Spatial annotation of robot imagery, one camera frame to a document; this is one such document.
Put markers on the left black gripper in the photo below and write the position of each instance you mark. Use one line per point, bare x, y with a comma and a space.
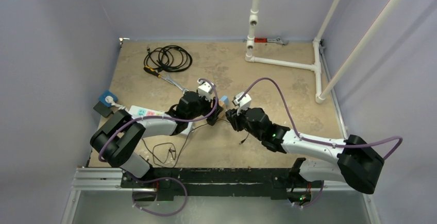
208, 109

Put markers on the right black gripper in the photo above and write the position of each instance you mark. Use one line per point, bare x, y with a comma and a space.
238, 119

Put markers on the beige dragon cube socket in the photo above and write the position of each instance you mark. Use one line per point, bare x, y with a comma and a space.
221, 109

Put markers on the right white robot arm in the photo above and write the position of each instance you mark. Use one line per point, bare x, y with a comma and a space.
350, 160

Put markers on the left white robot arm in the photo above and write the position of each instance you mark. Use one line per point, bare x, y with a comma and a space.
117, 138

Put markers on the blue plug adapter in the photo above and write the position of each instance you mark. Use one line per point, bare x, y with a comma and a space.
225, 100

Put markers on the silver open-end wrench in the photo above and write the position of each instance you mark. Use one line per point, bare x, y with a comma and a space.
169, 79

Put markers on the white colourful power strip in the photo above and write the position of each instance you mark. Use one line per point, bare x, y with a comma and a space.
146, 113

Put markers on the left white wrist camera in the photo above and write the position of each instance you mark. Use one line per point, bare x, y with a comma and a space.
205, 89

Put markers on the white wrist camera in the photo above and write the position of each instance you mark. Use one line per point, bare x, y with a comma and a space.
242, 102
205, 89

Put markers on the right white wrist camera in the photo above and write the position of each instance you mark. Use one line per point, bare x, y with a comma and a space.
242, 102

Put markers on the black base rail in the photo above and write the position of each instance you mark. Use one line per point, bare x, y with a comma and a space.
275, 183

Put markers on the yellow handled screwdriver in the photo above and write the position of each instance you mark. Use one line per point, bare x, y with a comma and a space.
152, 71

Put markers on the red handled adjustable wrench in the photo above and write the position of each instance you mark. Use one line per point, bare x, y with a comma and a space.
277, 40

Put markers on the blue wall socket box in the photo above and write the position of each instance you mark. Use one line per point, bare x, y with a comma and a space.
108, 99

